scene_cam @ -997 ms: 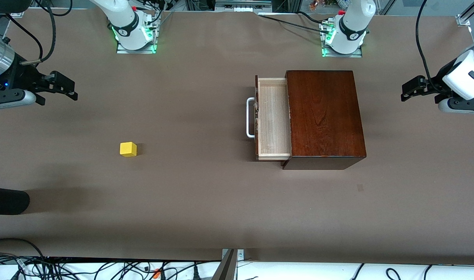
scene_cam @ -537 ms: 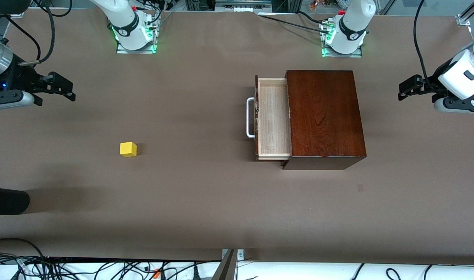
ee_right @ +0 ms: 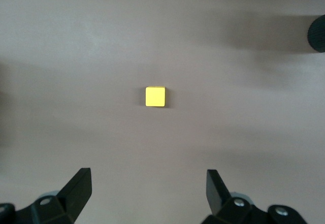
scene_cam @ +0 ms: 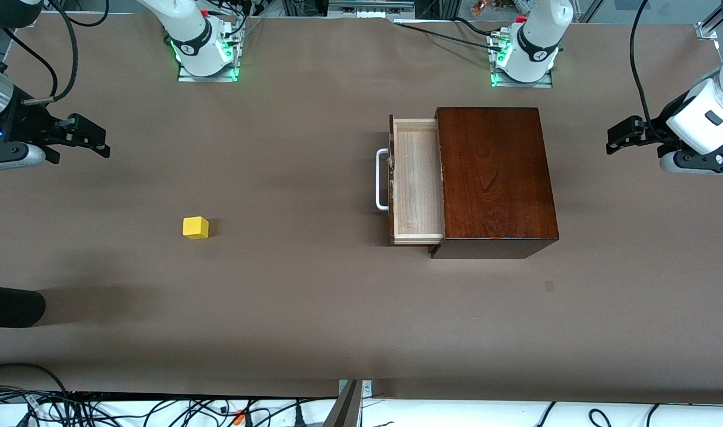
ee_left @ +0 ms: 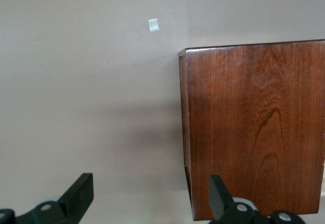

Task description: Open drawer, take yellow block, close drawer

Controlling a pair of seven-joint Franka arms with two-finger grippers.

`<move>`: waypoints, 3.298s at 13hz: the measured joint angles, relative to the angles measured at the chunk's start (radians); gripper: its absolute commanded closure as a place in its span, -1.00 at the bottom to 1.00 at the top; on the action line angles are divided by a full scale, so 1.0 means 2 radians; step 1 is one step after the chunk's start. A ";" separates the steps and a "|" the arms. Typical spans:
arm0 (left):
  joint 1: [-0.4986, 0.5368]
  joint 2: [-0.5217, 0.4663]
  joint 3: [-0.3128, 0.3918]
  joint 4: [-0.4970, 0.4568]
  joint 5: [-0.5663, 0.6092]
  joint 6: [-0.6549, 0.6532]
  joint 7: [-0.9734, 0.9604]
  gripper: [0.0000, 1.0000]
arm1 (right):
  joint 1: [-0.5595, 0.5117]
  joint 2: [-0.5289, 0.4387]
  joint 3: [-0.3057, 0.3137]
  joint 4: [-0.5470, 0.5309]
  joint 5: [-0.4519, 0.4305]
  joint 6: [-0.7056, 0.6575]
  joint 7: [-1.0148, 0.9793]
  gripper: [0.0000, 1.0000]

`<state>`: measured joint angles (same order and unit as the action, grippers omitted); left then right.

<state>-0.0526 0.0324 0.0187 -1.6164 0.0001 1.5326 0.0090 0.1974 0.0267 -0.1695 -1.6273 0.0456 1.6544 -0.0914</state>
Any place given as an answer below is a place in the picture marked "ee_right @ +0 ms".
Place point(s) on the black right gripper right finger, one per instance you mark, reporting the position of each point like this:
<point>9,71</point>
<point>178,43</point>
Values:
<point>218,198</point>

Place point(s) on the yellow block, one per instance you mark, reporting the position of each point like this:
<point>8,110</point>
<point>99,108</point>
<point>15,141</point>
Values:
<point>155,97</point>

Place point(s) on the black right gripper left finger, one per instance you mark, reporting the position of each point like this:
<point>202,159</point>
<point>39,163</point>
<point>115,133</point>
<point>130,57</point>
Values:
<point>73,196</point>

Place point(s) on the black ribbed cylinder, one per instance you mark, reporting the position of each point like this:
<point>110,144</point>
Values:
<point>317,33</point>

